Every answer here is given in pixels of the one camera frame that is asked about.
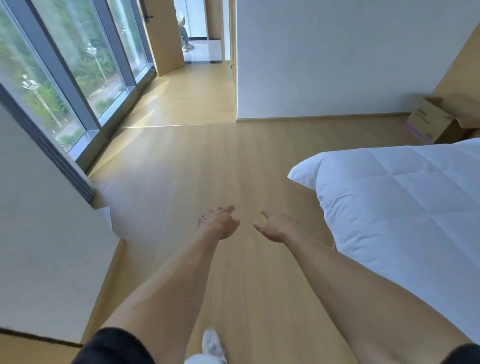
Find white sneaker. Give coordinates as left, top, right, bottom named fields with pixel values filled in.
left=201, top=329, right=228, bottom=364

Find person's left hand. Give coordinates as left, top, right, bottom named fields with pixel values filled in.
left=197, top=205, right=241, bottom=241

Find brown cardboard box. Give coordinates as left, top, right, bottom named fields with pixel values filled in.
left=404, top=92, right=480, bottom=145

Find black t-shirt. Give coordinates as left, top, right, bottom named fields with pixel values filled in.
left=71, top=327, right=480, bottom=364

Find light denim shorts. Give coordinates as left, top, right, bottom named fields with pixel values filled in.
left=183, top=353, right=226, bottom=364

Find person's right hand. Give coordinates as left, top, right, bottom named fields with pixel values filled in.
left=253, top=210, right=301, bottom=244

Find person's left forearm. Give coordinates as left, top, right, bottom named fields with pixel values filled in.
left=101, top=232, right=222, bottom=364

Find large glass window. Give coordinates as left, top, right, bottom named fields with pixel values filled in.
left=0, top=0, right=157, bottom=205

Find white bed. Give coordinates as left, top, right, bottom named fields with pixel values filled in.
left=287, top=137, right=480, bottom=344

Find wooden door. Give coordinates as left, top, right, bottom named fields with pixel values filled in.
left=140, top=0, right=185, bottom=78

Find person's right forearm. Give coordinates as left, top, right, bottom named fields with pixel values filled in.
left=286, top=234, right=473, bottom=364

